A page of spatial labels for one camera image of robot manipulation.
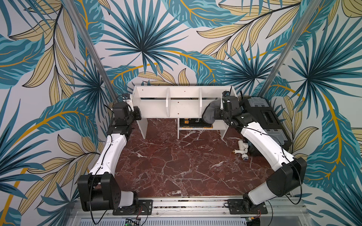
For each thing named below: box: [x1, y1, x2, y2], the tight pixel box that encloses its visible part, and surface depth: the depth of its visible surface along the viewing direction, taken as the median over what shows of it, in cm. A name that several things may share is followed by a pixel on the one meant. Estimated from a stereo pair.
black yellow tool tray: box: [179, 117, 214, 129], surface depth 92 cm
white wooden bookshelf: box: [131, 85, 234, 139], surface depth 85 cm
